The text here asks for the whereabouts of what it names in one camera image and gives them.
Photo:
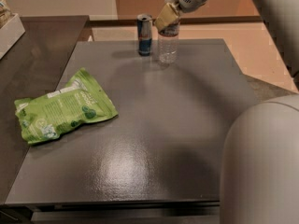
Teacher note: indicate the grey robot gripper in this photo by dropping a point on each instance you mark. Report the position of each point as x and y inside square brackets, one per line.
[170, 11]

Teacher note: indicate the clear plastic water bottle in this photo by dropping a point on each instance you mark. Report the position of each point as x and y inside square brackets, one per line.
[168, 41]

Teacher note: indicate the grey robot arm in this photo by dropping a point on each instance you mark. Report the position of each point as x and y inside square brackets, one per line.
[260, 161]

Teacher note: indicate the blue silver redbull can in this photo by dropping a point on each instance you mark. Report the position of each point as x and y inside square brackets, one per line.
[144, 32]

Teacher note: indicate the green snack bag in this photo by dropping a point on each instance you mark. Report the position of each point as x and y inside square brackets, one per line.
[81, 101]

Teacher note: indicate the dark side counter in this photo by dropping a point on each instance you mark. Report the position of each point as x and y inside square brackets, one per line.
[31, 68]

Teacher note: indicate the white box with items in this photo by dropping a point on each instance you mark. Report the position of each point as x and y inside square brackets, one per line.
[11, 28]

